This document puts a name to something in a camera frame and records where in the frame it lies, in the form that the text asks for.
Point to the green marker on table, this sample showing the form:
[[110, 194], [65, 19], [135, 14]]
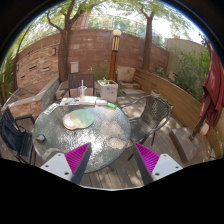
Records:
[[110, 105]]

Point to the black chair at left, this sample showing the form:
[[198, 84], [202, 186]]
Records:
[[16, 137]]

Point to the tree trunk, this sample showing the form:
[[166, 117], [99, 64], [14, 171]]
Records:
[[148, 39], [64, 39]]

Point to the right tree trunk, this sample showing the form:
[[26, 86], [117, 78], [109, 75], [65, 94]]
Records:
[[148, 39]]

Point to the folded red patio umbrella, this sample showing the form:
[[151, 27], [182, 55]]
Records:
[[213, 99]]

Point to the concrete umbrella base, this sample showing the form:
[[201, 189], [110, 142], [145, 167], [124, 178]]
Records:
[[186, 148]]

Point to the round glass patio table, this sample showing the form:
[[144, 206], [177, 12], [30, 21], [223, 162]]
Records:
[[109, 134]]

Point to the white square planter box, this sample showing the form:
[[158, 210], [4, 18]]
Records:
[[108, 90]]

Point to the wooden lamp post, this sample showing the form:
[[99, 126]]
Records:
[[115, 49]]

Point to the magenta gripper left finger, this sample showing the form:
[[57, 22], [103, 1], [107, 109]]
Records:
[[70, 166]]

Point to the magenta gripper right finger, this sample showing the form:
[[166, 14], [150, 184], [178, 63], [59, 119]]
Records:
[[153, 166]]

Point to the brown chair behind table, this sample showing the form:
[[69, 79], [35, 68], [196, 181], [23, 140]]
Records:
[[78, 80]]

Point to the black wicker chair right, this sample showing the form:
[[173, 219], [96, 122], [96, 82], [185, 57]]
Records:
[[155, 115]]

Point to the green pink mouse pad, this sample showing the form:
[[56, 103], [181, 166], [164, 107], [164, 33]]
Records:
[[78, 119]]

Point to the clear plastic cup with straw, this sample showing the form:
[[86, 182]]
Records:
[[82, 89]]

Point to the wooden corner bench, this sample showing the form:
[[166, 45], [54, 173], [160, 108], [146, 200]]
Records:
[[186, 109]]

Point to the left tree trunk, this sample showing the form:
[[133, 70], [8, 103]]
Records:
[[64, 39]]

